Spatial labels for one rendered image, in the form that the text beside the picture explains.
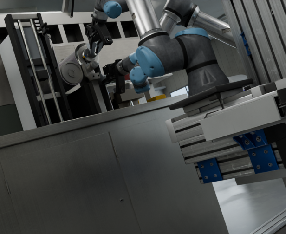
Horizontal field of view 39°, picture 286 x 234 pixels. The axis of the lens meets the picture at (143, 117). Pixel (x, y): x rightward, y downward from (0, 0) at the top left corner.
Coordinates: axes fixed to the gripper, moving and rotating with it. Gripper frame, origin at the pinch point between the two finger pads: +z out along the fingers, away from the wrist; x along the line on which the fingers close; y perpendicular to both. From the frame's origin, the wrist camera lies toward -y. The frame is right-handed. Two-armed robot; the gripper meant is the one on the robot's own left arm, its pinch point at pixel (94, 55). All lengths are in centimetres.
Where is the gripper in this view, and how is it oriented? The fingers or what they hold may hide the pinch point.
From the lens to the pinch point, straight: 214.2
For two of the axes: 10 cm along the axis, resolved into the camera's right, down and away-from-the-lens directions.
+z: -2.6, 8.0, 5.4
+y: -6.2, -5.6, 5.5
